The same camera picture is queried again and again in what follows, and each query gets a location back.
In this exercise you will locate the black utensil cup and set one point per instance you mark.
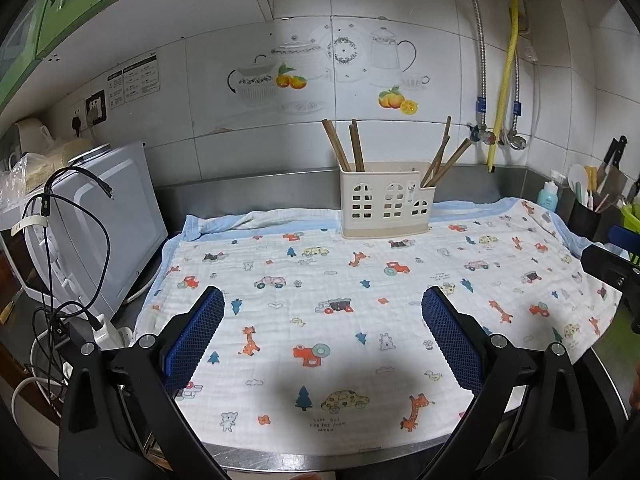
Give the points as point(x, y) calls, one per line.
point(584, 220)

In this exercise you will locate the white wall socket with plug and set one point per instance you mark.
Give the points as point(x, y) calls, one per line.
point(77, 121)

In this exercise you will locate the white power strip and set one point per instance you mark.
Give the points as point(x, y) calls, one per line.
point(107, 335)

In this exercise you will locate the yellow utensil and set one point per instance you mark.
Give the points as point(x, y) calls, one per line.
point(591, 177)

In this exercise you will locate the white microwave oven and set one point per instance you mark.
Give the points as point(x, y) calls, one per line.
point(125, 200)

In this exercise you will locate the instruction wall sticker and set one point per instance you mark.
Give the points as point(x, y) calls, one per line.
point(134, 82)

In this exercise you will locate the cream plastic utensil holder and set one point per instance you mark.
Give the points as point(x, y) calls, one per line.
point(380, 175)

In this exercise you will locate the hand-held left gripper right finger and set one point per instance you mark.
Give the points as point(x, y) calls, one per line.
point(452, 345)

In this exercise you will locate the blue pump bottle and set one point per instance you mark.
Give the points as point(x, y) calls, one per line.
point(549, 196)

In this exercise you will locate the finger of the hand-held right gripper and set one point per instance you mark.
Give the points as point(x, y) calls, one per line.
point(606, 265)
point(624, 238)

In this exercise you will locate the green wall cabinet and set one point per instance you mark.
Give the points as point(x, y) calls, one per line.
point(75, 5)

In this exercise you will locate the metal water valve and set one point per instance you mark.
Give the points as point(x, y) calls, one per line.
point(479, 134)
point(516, 141)

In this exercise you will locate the group of wooden chopsticks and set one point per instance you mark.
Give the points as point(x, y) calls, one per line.
point(357, 147)

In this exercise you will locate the beige kettle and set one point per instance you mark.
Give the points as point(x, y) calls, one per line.
point(30, 132)

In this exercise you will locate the teaware fruit wall decal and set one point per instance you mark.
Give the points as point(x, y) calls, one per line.
point(345, 52)

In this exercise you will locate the clear plastic bag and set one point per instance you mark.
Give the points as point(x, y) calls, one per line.
point(30, 170)

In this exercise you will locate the green plastic basket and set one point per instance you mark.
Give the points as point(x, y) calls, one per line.
point(631, 220)

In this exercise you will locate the steel cleaver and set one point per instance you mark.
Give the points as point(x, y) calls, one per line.
point(614, 183)

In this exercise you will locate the black wall socket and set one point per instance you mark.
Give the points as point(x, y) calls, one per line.
point(96, 108)

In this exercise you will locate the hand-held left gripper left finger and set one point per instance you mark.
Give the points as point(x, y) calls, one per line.
point(195, 340)

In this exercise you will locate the cartoon printed blanket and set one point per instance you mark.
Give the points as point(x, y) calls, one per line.
point(280, 330)

